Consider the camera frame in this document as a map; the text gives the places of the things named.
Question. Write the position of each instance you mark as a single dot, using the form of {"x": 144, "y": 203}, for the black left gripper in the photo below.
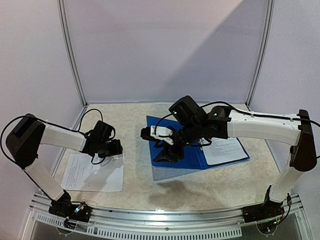
{"x": 117, "y": 149}

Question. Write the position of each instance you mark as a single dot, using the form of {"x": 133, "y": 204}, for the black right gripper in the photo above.
{"x": 172, "y": 149}

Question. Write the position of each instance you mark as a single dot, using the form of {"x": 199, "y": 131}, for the blue plastic clip folder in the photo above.
{"x": 193, "y": 159}

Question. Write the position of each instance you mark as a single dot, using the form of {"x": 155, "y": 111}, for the printed white paper sheet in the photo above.
{"x": 224, "y": 151}

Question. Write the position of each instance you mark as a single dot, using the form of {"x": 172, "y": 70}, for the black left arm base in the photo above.
{"x": 72, "y": 210}

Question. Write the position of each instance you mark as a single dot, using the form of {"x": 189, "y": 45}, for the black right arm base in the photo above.
{"x": 266, "y": 210}

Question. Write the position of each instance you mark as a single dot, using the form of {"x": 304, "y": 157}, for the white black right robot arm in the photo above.
{"x": 225, "y": 121}

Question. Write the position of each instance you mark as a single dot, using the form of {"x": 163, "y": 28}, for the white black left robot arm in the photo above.
{"x": 23, "y": 137}

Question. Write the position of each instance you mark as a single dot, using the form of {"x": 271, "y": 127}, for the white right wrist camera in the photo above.
{"x": 157, "y": 134}

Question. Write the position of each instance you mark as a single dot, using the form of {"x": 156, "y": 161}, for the aluminium front rail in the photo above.
{"x": 124, "y": 224}

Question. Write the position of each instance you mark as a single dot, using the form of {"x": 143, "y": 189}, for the left aluminium corner post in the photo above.
{"x": 61, "y": 5}

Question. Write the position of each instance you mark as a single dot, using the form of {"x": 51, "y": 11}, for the aluminium corner post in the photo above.
{"x": 262, "y": 52}
{"x": 61, "y": 5}

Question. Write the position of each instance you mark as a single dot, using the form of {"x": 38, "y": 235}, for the right aluminium corner post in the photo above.
{"x": 262, "y": 52}

